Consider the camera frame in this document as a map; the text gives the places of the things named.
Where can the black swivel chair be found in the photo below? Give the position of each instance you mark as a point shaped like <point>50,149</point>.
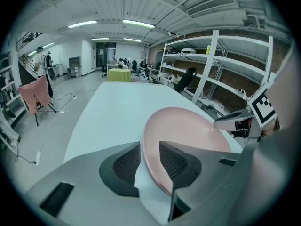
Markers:
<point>104,70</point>

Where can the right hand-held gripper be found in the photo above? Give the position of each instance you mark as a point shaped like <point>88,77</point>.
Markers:
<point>262,106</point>

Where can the ceiling tube light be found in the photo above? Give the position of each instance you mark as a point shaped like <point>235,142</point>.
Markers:
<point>82,24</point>
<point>100,38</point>
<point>138,23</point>
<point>132,40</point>

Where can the white work table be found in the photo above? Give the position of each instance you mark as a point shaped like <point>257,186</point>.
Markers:
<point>111,66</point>

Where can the black cloth stand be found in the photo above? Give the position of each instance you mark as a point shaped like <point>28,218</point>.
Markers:
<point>37,121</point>

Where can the white folding table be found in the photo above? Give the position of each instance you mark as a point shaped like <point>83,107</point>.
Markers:
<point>122,107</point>

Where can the salmon pink chair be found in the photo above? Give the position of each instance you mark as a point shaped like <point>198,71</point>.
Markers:
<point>35,95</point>

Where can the staircase with railing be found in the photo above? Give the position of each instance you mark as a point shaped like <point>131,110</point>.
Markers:
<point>26,62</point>

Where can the white storage shelf unit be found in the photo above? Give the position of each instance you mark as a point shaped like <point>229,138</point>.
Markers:
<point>14,99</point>

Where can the black office chair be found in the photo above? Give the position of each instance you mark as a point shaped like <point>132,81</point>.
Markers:
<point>184,81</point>

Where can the green-covered round table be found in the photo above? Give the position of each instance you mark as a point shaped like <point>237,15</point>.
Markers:
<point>119,75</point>

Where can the white metal shelf rack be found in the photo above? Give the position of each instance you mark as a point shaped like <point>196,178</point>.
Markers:
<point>205,67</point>

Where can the dark double door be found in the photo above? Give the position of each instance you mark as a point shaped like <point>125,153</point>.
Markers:
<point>105,54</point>

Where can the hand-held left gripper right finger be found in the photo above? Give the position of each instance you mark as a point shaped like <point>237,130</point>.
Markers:
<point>211,178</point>

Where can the white power strip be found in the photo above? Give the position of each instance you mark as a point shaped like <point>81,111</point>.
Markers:
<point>38,158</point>
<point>91,88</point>

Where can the ceiling air vent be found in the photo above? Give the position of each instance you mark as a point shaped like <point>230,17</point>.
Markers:
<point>211,5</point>

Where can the pink big plate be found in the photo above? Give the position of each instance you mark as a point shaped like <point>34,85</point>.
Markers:
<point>183,131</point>

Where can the grey shelf cabinet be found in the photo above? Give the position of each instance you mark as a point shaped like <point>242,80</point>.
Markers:
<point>74,67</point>

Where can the white round device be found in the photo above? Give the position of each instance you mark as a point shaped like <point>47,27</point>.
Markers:
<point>190,50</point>

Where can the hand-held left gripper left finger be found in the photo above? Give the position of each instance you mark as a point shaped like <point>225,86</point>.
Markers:
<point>82,173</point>

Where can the person's right forearm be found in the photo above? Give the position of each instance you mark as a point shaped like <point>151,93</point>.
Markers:
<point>284,83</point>

